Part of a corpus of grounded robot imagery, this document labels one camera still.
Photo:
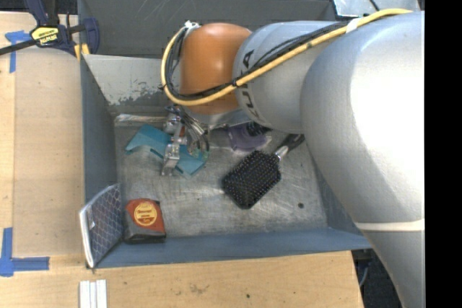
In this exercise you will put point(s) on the teal angular plastic piece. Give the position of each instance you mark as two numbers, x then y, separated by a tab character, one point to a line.
144	140

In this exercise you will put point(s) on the purple plastic object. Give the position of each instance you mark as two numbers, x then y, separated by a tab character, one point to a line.
240	142

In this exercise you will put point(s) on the pale wood board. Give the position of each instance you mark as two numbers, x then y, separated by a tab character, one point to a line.
47	155

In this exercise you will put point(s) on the grey metal bin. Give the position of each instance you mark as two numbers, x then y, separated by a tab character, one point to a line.
202	216

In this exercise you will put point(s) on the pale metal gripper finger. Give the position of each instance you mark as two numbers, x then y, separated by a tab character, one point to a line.
166	164
174	158

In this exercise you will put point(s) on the orange and black tape measure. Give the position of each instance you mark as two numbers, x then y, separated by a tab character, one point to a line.
145	218

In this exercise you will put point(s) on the black hairbrush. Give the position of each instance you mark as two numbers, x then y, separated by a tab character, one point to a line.
250	178

